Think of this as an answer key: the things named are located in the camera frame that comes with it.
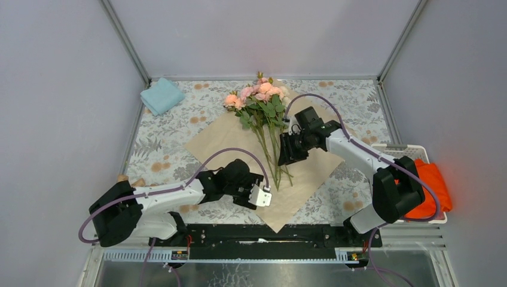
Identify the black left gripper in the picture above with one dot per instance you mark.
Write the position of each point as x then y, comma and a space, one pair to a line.
252, 180

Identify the beige ribbon pile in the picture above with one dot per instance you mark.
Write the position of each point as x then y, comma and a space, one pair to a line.
133, 183

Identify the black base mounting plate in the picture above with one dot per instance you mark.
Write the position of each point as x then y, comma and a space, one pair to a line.
253, 241

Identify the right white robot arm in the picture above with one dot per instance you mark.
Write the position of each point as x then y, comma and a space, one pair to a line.
395, 186

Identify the white plastic basket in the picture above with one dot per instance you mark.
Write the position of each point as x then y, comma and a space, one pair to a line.
413, 152

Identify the floral patterned tablecloth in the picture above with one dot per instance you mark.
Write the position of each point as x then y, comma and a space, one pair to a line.
159, 155

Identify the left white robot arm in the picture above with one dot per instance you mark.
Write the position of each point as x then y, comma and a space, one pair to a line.
125, 212

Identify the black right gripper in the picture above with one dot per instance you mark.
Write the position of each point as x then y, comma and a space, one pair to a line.
287, 153

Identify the light blue folded towel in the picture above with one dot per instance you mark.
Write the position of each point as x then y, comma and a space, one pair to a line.
162, 96

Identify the pile of fake flowers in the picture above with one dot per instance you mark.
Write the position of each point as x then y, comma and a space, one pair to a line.
260, 108

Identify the peach wrapping paper sheet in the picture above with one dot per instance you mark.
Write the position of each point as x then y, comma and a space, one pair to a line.
222, 140

